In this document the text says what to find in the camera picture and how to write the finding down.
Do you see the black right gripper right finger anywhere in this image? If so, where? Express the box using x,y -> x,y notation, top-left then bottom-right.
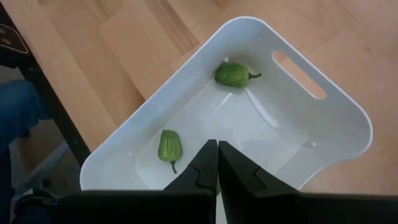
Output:
218,140 -> 398,224

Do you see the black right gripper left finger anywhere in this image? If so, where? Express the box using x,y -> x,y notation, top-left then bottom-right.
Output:
57,139 -> 218,224

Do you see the small green pepper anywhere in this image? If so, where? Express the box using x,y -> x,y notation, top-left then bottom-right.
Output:
157,129 -> 184,175
213,61 -> 262,89

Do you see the white plastic basket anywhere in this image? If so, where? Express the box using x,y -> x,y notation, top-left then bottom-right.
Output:
79,16 -> 374,191

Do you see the person's leg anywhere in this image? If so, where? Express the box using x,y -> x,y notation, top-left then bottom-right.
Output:
0,79 -> 51,224

